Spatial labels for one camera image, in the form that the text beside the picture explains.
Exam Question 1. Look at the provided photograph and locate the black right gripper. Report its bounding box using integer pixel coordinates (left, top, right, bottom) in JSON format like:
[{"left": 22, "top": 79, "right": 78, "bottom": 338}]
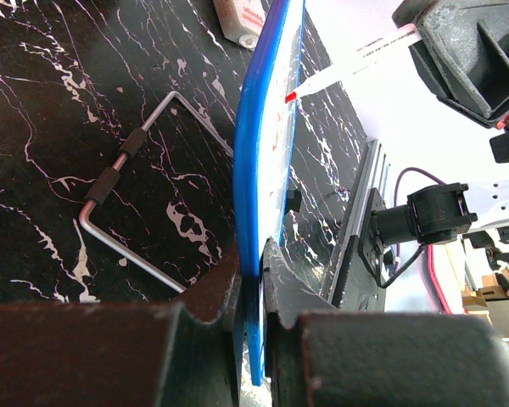
[{"left": 392, "top": 1, "right": 509, "bottom": 164}]

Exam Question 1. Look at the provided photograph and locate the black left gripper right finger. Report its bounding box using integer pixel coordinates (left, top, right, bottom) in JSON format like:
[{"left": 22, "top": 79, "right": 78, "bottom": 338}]
[{"left": 262, "top": 240, "right": 509, "bottom": 406}]

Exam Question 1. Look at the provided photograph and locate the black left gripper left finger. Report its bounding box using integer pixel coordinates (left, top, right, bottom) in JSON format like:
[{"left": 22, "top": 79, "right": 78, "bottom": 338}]
[{"left": 0, "top": 249, "right": 242, "bottom": 406}]

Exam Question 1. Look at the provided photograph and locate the red capped whiteboard marker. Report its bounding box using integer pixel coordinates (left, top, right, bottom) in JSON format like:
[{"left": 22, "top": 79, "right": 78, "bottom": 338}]
[{"left": 284, "top": 23, "right": 422, "bottom": 103}]

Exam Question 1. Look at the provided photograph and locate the white whiteboard blue frame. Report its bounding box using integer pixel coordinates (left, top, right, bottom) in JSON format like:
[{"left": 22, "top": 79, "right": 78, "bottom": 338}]
[{"left": 232, "top": 1, "right": 305, "bottom": 386}]

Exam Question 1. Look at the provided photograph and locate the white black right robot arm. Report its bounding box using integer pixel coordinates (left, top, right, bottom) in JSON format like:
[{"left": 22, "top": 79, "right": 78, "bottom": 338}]
[{"left": 370, "top": 1, "right": 509, "bottom": 246}]

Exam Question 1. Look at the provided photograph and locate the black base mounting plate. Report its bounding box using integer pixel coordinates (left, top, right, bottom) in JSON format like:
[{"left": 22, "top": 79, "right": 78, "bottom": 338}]
[{"left": 326, "top": 188, "right": 394, "bottom": 313}]

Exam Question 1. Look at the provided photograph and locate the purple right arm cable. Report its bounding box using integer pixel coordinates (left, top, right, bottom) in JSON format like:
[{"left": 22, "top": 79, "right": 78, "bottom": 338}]
[{"left": 394, "top": 167, "right": 447, "bottom": 264}]

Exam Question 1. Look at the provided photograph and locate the metal wire whiteboard stand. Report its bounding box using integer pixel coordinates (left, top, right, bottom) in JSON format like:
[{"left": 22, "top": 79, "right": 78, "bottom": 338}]
[{"left": 78, "top": 91, "right": 235, "bottom": 295}]

